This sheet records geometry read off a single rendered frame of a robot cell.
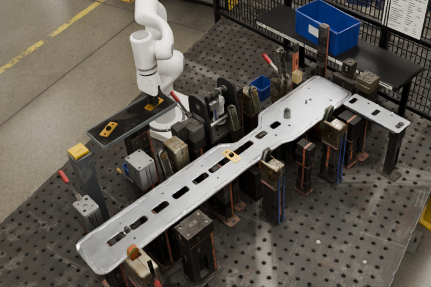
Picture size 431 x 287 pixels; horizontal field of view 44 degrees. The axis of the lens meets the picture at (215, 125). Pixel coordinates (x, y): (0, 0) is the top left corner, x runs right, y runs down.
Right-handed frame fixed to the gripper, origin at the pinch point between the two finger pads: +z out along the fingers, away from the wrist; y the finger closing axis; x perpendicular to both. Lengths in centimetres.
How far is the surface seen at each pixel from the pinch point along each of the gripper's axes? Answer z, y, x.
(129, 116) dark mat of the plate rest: 2.5, -3.2, -11.1
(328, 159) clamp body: 35, 62, 41
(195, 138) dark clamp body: 14.7, 18.7, 2.9
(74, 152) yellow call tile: 2.6, -5.9, -38.5
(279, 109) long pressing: 18, 35, 41
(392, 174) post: 47, 85, 60
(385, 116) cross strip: 18, 76, 63
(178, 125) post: 8.7, 12.2, 0.7
